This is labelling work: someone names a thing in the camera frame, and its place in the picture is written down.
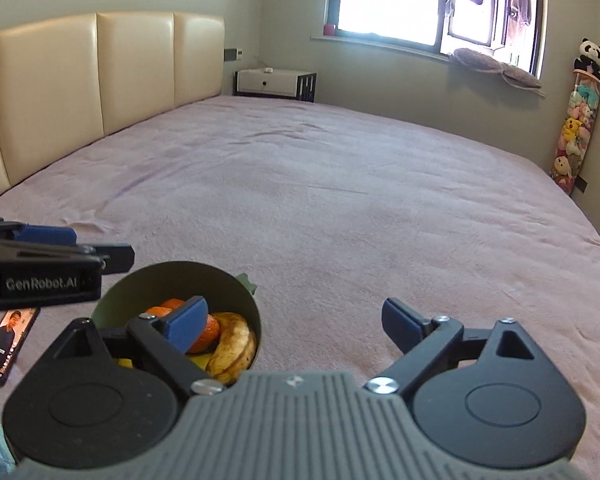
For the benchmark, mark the small black wall box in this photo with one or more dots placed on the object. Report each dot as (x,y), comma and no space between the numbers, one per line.
(579,185)

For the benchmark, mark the smartphone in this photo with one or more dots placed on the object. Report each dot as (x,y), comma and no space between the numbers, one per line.
(5,350)

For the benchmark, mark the hanging plush toy organiser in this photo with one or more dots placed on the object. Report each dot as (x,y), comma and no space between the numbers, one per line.
(577,130)

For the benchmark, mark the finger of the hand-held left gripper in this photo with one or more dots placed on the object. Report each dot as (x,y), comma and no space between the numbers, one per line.
(115,257)
(45,235)

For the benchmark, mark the white black nightstand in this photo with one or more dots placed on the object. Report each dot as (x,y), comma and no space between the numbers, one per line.
(267,82)

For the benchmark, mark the cream leather headboard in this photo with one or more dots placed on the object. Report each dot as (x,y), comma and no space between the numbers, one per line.
(130,70)

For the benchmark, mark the grey cushion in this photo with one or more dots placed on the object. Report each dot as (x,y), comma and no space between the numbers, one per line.
(485,62)

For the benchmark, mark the red cup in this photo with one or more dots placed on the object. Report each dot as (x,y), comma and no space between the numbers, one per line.
(329,30)

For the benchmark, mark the panda plush toy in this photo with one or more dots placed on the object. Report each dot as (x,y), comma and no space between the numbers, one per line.
(591,52)

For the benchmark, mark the wall switch panel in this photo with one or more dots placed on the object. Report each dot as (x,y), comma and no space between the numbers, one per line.
(233,54)

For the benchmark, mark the green colander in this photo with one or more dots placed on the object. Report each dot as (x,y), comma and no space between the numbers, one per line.
(180,280)

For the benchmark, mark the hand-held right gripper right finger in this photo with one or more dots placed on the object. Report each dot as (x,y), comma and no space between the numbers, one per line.
(402,327)

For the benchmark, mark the pink bedspread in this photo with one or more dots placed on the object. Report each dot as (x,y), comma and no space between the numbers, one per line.
(330,185)

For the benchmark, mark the ripe spotted banana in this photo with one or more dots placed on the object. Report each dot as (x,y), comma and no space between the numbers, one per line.
(232,345)

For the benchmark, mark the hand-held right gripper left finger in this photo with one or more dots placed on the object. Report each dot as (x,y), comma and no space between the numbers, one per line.
(190,325)

